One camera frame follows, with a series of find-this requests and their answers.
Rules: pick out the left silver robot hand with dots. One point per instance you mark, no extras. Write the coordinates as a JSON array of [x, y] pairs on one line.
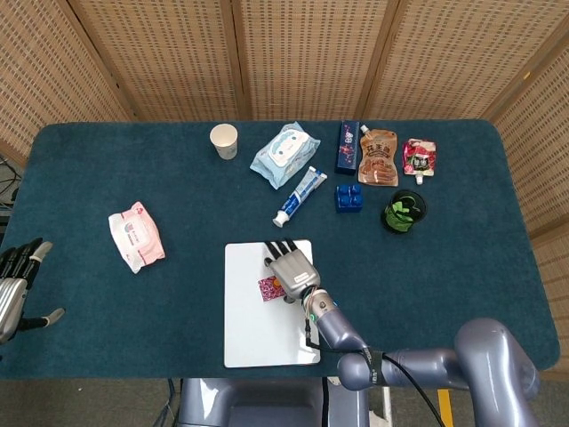
[[13, 289]]

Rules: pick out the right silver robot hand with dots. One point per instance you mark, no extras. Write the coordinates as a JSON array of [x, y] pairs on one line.
[[295, 271]]

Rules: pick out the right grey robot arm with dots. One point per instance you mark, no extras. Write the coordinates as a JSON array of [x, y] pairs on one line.
[[444, 360]]

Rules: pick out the white rectangular board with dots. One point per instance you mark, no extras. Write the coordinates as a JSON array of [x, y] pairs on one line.
[[266, 329]]

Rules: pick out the blue white toothpaste tube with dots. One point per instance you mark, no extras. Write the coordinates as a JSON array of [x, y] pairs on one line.
[[300, 195]]

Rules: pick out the blue plastic building block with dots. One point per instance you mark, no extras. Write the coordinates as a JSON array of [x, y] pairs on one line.
[[349, 198]]

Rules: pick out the black mesh pen holder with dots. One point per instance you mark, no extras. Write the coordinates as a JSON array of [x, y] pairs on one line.
[[391, 227]]

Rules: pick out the light blue wet wipes pack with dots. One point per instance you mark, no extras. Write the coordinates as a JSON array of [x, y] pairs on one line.
[[282, 155]]

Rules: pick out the teal felt table cover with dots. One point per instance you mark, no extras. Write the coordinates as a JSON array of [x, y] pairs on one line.
[[133, 320]]

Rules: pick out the dark blue carton box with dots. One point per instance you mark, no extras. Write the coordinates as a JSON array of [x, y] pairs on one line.
[[347, 149]]

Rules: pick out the pink wet wipes pack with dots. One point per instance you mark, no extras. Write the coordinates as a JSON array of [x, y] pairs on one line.
[[135, 236]]

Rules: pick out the grey robot torso base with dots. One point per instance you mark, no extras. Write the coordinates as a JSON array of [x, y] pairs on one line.
[[266, 402]]

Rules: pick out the brown spout pouch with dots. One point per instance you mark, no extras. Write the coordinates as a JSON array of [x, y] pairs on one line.
[[378, 158]]

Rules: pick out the white paper cup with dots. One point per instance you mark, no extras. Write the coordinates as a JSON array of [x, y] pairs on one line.
[[225, 142]]

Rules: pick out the red spout pouch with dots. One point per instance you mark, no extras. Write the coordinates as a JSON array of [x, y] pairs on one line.
[[419, 158]]

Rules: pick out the woven wooden folding screen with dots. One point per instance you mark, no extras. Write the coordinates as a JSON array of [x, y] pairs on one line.
[[284, 58]]

